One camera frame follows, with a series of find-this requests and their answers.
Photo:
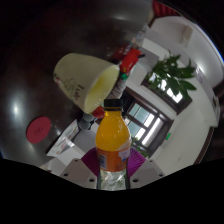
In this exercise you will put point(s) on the black chair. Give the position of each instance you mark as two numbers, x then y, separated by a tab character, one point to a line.
126	101

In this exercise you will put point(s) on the red box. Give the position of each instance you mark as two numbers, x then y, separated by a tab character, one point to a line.
130	60

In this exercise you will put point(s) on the wide dark-framed window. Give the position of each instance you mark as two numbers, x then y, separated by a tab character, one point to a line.
176	96

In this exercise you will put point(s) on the orange drink plastic bottle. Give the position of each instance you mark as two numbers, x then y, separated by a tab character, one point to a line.
112	140

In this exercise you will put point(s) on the grey round headset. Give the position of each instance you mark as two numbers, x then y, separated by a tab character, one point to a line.
85	122

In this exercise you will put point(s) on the red carpeted staircase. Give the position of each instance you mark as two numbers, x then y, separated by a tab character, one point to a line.
164	9

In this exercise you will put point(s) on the printed paper sheet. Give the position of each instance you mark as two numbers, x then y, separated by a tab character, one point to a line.
65	141

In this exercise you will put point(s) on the pale yellow mug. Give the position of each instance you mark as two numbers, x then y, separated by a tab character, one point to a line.
78	78

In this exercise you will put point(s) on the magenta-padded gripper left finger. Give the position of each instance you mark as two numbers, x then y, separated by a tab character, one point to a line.
80	173

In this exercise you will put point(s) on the small potted green plant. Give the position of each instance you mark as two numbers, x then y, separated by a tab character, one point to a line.
171	71

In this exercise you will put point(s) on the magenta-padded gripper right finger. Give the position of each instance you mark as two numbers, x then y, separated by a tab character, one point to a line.
146	171

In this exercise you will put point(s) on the dark wooden glazed door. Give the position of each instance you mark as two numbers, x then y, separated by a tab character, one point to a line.
146	123

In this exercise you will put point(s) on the flat round red coaster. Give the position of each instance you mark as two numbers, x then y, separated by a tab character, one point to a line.
38	130

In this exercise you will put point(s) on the green exit sign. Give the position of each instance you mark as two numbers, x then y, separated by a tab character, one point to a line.
168	136

